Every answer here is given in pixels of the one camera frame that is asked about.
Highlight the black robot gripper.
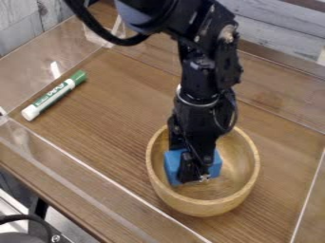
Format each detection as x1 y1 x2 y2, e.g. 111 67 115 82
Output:
166 84 238 184

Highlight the blue rectangular block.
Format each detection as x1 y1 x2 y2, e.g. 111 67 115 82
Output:
163 148 222 187

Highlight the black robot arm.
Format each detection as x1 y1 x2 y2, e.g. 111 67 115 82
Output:
63 0 242 186

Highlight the brown wooden bowl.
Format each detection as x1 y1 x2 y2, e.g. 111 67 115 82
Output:
146 126 262 217

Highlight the green white marker pen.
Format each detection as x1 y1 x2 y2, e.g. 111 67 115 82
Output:
21 70 87 122

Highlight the black metal table leg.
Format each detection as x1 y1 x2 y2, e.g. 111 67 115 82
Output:
29 196 50 219

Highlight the clear acrylic tray wall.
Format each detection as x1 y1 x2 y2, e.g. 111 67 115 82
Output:
0 18 325 243

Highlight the black cable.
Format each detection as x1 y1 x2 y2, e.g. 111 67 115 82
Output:
0 214 55 243

